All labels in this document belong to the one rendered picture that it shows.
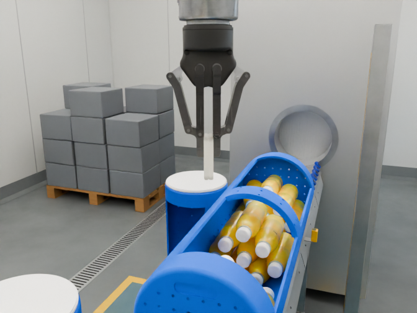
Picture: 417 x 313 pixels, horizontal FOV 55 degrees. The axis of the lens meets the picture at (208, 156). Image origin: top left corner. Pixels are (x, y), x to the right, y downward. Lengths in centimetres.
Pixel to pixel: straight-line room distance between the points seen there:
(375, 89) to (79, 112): 313
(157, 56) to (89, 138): 219
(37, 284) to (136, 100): 329
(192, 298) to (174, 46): 520
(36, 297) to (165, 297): 40
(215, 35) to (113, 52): 575
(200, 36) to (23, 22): 449
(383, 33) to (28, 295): 141
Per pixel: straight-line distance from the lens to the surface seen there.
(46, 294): 111
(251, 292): 77
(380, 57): 163
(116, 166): 408
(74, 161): 438
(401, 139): 545
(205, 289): 77
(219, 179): 181
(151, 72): 600
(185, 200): 170
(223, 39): 58
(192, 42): 59
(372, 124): 166
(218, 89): 60
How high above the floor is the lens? 163
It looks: 16 degrees down
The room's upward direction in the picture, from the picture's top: straight up
